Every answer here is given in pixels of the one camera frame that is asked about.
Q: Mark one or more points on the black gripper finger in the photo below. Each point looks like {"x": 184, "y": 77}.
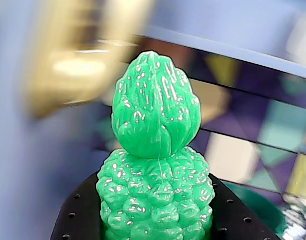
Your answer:
{"x": 233, "y": 225}
{"x": 77, "y": 220}

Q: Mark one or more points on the green toy pineapple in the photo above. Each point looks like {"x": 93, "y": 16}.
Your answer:
{"x": 155, "y": 187}

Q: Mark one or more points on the green ribbed cup recipient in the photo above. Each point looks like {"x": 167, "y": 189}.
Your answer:
{"x": 263, "y": 207}

